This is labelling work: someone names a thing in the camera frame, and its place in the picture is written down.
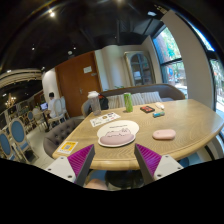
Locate arched cabinet window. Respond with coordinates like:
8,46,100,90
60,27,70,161
124,51,155,86

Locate cat-shaped mouse pad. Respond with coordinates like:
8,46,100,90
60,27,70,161
97,120,139,147

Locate laptop computer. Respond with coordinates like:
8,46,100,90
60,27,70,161
40,102,48,111

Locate white small object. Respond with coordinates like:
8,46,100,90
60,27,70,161
155,102,165,110

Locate clear plastic bottle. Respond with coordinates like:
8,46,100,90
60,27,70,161
88,91,101,116

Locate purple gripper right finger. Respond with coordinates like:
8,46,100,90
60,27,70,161
133,143,185,186

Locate teal small object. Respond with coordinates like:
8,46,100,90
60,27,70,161
153,111,165,118

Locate grey tufted chair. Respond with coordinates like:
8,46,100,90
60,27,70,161
43,118,82,157

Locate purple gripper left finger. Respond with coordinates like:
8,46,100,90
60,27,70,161
44,143,96,187

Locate brown bench sofa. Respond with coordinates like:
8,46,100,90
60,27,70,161
80,83,186,118

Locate blue white dining chair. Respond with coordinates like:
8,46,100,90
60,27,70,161
9,118,31,162

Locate seated person white shirt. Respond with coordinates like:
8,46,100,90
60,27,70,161
48,92,56,118

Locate green drink can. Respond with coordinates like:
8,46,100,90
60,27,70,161
124,92,133,112

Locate yellow QR code sticker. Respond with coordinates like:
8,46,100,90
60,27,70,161
57,141,77,154

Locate orange wooden door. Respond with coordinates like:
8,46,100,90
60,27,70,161
55,52,101,117

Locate white sticker sheet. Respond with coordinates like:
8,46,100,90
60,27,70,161
90,112,119,127

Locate black red card case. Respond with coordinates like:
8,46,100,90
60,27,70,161
140,106,155,113

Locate striped cushion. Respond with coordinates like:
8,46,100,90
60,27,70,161
108,91,162,109

